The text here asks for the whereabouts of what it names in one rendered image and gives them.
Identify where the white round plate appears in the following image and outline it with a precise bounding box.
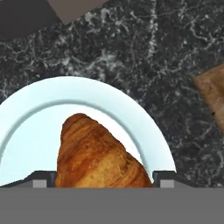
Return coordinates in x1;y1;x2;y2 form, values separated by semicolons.
0;75;178;187

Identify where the brown wooden cutting board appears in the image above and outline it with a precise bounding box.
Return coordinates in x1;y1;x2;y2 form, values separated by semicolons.
193;63;224;134

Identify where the golden brown croissant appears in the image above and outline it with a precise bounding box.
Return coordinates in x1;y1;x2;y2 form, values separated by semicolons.
54;113;153;189

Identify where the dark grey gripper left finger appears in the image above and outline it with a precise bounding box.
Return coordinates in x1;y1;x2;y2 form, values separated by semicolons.
2;171;58;189

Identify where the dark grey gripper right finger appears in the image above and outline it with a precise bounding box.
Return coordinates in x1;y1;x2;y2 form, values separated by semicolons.
152;171;201;189

